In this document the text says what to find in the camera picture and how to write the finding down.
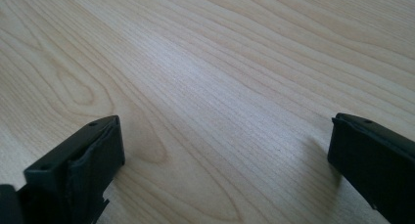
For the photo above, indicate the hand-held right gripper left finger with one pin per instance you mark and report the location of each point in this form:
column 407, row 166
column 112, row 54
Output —
column 81, row 165

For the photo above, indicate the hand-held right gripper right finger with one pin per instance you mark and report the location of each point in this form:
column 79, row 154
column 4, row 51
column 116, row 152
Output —
column 375, row 162

